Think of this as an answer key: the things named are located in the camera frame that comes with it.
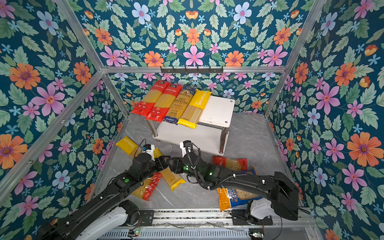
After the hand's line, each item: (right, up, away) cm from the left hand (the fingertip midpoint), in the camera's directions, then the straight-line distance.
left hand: (170, 156), depth 77 cm
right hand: (+1, 0, -7) cm, 8 cm away
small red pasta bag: (+36, -7, +11) cm, 38 cm away
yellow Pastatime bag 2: (-32, +2, +22) cm, 39 cm away
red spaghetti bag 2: (-3, +28, -2) cm, 28 cm away
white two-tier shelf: (+23, +11, +16) cm, 30 cm away
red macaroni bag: (-13, -19, +2) cm, 23 cm away
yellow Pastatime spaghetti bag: (+12, +22, -6) cm, 26 cm away
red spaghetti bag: (-9, +35, +4) cm, 36 cm away
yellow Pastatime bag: (-1, -15, +7) cm, 17 cm away
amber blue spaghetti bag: (+6, +27, -2) cm, 28 cm away
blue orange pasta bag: (+31, -22, 0) cm, 38 cm away
